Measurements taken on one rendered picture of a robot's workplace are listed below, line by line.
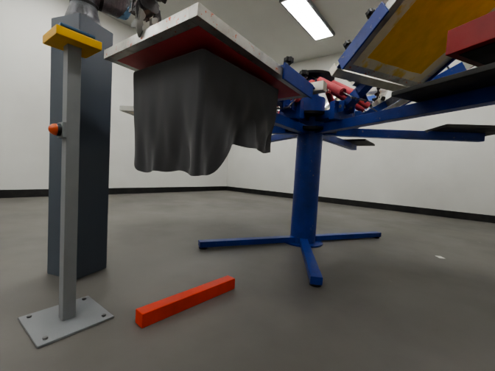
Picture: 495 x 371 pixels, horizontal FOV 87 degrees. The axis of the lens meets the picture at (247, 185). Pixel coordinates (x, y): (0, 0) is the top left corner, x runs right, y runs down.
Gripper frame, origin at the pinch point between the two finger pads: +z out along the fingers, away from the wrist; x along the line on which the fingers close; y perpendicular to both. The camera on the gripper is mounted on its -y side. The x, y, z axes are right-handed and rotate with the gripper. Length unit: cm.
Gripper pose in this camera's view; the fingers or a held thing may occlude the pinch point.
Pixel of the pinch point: (146, 35)
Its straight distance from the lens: 113.5
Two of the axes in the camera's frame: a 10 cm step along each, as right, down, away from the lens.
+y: -7.9, -0.8, 6.1
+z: -0.8, 10.0, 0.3
